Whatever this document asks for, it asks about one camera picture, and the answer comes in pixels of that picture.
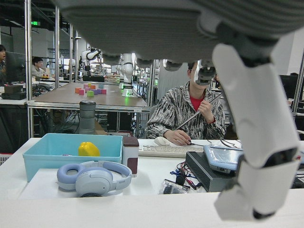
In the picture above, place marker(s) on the orange cube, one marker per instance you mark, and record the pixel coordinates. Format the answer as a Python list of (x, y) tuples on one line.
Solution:
[(78, 90)]

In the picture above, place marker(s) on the person in patterned jacket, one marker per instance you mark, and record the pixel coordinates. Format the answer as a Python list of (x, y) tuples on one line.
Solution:
[(175, 111)]

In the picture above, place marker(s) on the green exit sign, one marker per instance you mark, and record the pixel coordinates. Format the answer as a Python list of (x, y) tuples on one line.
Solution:
[(35, 23)]

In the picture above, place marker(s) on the green cube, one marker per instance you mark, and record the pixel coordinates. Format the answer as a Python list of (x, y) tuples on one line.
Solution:
[(90, 93)]

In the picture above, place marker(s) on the purple cube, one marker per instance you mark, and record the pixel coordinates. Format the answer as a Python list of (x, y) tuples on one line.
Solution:
[(97, 92)]

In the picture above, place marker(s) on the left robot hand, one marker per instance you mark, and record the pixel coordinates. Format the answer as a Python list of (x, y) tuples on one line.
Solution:
[(152, 26)]

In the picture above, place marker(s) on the small black computer mouse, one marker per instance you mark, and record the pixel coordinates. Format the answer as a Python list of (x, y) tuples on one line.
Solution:
[(189, 142)]

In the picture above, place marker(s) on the light blue headphones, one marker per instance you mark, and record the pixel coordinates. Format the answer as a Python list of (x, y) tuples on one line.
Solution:
[(95, 183)]

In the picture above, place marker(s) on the standing background person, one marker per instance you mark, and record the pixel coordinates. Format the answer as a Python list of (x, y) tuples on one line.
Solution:
[(2, 64)]

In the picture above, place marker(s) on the clear bag of parts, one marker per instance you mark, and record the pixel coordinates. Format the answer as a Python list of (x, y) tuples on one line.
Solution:
[(174, 187)]

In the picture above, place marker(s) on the thin metal rod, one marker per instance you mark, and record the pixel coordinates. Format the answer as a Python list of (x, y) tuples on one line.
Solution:
[(190, 118)]

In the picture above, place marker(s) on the white computer keyboard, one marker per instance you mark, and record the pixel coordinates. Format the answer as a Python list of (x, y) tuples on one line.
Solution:
[(166, 151)]

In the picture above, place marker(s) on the black controller box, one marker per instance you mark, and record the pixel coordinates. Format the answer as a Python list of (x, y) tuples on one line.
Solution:
[(202, 168)]

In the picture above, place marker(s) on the grey robot teach pendant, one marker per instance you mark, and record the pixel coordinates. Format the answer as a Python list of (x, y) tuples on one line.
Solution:
[(221, 158)]

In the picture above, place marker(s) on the seated background person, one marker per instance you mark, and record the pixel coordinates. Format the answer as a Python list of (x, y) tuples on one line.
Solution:
[(38, 70)]

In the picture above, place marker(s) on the pink cube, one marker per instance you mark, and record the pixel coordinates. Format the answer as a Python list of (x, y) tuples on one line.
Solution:
[(82, 92)]

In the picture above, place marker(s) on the light blue plastic bin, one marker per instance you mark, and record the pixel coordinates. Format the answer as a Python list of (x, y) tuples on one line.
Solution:
[(47, 147)]

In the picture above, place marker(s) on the brown background table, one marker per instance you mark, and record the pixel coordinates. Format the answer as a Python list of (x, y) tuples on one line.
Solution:
[(71, 98)]

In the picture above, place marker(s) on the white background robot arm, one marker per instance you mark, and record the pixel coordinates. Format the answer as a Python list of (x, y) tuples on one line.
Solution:
[(127, 71), (89, 55)]

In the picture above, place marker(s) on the black background monitor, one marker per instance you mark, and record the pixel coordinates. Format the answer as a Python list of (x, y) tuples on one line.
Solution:
[(15, 67)]

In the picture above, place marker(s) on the white computer mouse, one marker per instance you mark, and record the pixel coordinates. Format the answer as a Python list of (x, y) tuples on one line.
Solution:
[(161, 141)]

